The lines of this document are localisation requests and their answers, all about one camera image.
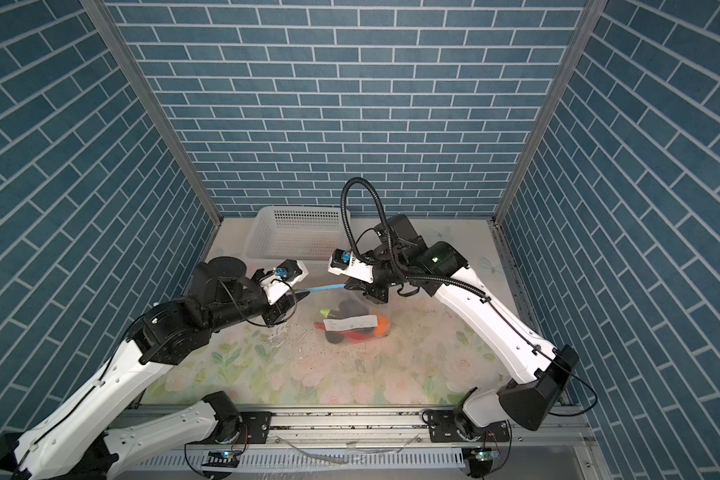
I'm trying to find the black toy avocado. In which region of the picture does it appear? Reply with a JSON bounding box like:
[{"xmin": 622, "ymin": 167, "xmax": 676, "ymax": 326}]
[{"xmin": 333, "ymin": 299, "xmax": 369, "ymax": 319}]

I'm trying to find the orange toy tangerine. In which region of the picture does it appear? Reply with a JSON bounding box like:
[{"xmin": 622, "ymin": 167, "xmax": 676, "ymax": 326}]
[{"xmin": 373, "ymin": 314, "xmax": 391, "ymax": 337}]

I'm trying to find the dark toy eggplant green stem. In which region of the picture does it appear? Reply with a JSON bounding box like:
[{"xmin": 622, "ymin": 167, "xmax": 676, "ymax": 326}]
[{"xmin": 319, "ymin": 309, "xmax": 344, "ymax": 319}]

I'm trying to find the clear zip bag blue zipper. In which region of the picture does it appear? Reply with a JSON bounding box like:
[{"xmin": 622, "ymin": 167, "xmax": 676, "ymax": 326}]
[{"xmin": 304, "ymin": 284, "xmax": 391, "ymax": 340}]

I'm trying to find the red toy chili pepper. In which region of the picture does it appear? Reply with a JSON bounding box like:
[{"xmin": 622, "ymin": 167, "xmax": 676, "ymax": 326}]
[{"xmin": 314, "ymin": 322, "xmax": 386, "ymax": 344}]

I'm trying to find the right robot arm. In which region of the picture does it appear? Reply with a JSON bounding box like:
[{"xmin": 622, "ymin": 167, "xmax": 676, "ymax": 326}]
[{"xmin": 332, "ymin": 215, "xmax": 579, "ymax": 440}]

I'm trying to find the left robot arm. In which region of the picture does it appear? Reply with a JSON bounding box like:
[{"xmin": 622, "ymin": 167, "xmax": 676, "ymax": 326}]
[{"xmin": 0, "ymin": 256, "xmax": 308, "ymax": 479}]

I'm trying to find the white plastic perforated basket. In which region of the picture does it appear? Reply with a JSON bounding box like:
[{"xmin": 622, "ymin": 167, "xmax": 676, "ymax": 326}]
[{"xmin": 244, "ymin": 206, "xmax": 348, "ymax": 261}]

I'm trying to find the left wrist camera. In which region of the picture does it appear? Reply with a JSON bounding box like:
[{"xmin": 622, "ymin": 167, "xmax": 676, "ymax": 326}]
[{"xmin": 257, "ymin": 259, "xmax": 309, "ymax": 305}]

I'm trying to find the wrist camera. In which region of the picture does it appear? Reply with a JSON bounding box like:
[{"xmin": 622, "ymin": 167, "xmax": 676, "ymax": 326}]
[
  {"xmin": 328, "ymin": 249, "xmax": 374, "ymax": 283},
  {"xmin": 257, "ymin": 259, "xmax": 309, "ymax": 305}
]

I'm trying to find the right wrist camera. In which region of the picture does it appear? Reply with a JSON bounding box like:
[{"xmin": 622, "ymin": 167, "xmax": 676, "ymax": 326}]
[{"xmin": 328, "ymin": 249, "xmax": 374, "ymax": 283}]

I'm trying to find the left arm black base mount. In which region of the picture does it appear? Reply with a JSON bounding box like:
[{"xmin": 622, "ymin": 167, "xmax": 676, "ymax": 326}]
[{"xmin": 194, "ymin": 411, "xmax": 273, "ymax": 445}]

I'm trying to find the white slotted cable duct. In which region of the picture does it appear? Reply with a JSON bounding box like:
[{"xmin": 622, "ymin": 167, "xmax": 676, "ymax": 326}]
[{"xmin": 129, "ymin": 448, "xmax": 466, "ymax": 474}]

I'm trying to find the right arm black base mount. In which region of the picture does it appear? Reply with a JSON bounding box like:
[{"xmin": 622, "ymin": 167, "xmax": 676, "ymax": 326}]
[{"xmin": 420, "ymin": 409, "xmax": 511, "ymax": 443}]

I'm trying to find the aluminium front rail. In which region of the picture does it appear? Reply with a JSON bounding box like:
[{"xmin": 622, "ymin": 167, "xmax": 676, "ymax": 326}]
[{"xmin": 240, "ymin": 406, "xmax": 595, "ymax": 448}]

